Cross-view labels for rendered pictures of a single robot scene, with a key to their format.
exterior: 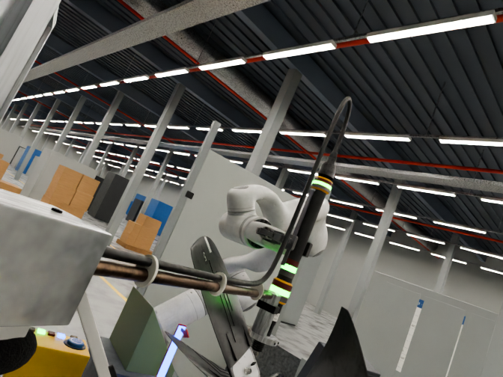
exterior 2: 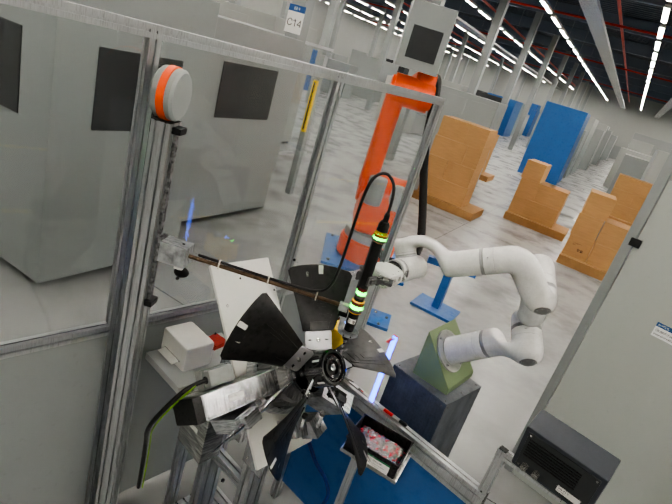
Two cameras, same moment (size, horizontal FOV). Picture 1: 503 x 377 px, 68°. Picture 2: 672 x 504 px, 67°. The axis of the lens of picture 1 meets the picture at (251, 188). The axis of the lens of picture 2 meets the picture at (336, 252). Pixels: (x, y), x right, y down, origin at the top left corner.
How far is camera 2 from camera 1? 161 cm
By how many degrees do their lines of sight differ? 71
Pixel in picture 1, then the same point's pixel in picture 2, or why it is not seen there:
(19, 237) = (165, 248)
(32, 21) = (154, 213)
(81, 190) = not seen: outside the picture
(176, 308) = (458, 340)
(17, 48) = (153, 218)
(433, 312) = not seen: outside the picture
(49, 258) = (172, 252)
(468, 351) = not seen: outside the picture
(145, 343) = (425, 357)
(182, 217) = (625, 270)
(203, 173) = (659, 213)
